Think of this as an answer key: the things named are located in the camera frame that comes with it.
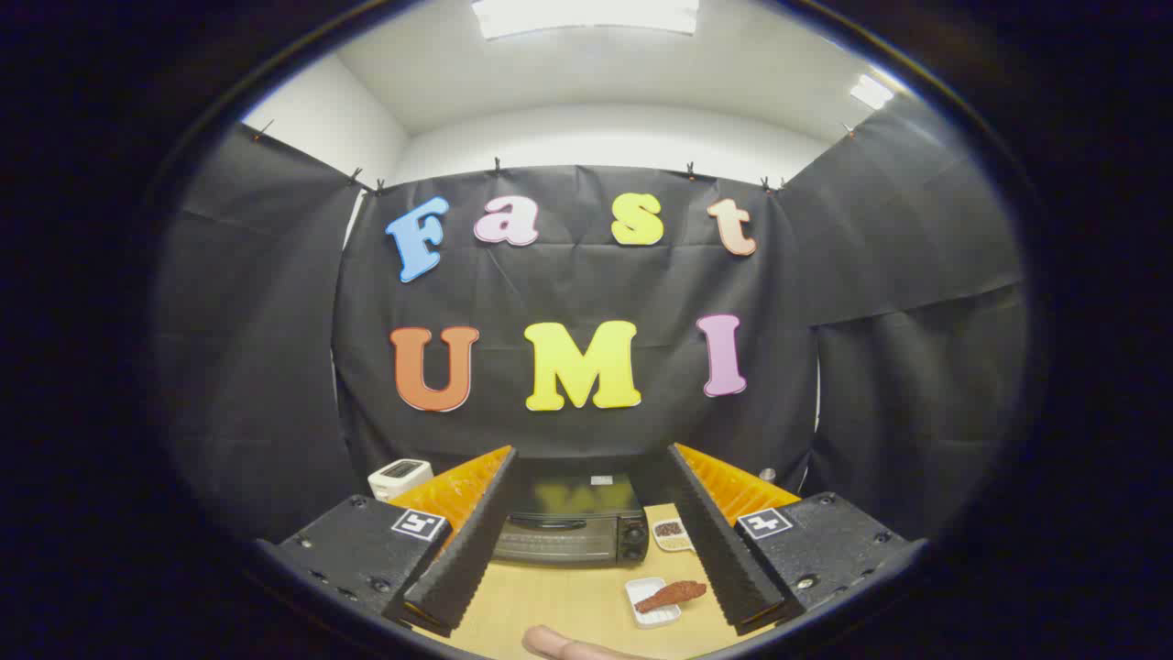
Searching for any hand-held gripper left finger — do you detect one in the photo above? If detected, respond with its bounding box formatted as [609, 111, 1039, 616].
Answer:
[257, 445, 519, 638]

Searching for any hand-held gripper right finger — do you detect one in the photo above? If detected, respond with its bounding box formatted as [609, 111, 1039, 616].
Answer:
[667, 443, 928, 636]

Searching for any reddish brown meat piece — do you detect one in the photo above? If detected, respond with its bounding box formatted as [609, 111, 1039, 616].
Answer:
[635, 580, 708, 614]

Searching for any black toaster oven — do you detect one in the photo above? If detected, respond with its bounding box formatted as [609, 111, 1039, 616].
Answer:
[492, 472, 652, 565]

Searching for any white bread toaster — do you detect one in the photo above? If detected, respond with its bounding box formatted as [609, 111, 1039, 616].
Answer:
[367, 458, 434, 502]

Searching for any small white rectangular dish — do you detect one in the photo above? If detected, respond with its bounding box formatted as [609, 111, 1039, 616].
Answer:
[625, 577, 684, 629]

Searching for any small ceiling light panel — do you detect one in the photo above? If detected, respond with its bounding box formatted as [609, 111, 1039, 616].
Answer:
[850, 74, 895, 111]

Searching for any large ceiling light panel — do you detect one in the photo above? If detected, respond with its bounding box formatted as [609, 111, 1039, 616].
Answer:
[472, 0, 700, 40]

